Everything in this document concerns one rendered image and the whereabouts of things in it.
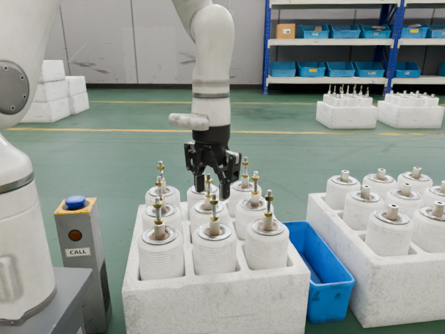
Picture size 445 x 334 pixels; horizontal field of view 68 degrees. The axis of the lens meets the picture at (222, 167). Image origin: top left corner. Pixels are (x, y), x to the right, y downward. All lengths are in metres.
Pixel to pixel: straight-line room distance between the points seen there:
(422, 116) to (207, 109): 2.80
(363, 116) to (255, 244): 2.42
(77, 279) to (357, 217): 0.69
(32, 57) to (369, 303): 0.80
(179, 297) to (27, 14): 0.54
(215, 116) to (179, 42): 5.36
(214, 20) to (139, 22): 5.54
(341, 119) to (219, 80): 2.41
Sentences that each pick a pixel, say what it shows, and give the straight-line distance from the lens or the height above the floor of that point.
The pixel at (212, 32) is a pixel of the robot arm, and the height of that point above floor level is 0.65.
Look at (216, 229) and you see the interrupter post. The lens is 0.72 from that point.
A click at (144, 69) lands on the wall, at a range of 6.10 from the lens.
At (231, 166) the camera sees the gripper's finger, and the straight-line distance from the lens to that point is 0.62.
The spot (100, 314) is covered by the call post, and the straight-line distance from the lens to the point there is 0.87.
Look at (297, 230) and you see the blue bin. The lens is 1.08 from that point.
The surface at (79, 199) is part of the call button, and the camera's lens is 0.75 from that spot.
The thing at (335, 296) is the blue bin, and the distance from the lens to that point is 0.87.
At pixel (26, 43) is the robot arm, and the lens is 0.44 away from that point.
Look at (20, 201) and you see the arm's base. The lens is 0.45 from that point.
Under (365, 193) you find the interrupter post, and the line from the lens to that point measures 0.96.
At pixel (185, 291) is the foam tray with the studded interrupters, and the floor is 0.16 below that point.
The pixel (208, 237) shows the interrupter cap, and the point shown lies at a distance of 0.71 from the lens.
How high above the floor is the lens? 0.62
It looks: 19 degrees down
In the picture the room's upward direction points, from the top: straight up
